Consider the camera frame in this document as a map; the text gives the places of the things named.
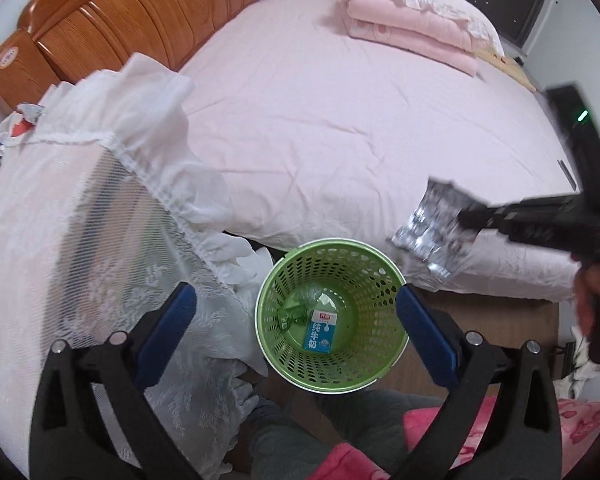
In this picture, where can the person's right hand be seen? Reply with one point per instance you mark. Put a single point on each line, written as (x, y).
(586, 305)

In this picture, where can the silver foil wrapper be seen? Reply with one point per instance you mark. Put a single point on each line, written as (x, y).
(430, 225)

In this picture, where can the white lace cover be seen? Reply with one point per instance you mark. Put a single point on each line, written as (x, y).
(80, 210)

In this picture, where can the folded pink blanket with pillow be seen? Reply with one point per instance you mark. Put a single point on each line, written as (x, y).
(460, 10)

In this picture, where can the red and white crumpled cloth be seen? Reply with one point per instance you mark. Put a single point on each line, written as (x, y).
(22, 120)

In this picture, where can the small grey stick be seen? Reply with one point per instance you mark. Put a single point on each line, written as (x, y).
(567, 175)

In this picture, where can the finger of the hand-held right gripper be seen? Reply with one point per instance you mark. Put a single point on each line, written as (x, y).
(482, 217)

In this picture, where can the pink fleece garment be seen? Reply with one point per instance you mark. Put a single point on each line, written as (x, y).
(420, 425)

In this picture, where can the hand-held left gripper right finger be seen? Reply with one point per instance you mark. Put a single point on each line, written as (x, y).
(425, 335)

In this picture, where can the crumpled green plastic wrapper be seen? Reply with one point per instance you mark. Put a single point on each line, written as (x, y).
(291, 315)

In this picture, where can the bed with pink sheet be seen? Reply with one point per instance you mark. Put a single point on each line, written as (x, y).
(330, 110)

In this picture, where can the blue and white milk carton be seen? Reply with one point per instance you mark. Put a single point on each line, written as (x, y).
(320, 332)

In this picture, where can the wooden headboard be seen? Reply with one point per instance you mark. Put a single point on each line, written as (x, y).
(130, 15)

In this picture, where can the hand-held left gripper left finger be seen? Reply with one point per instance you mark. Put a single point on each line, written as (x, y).
(166, 335)

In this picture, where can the green perforated plastic basket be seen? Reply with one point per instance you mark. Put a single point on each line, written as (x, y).
(365, 280)

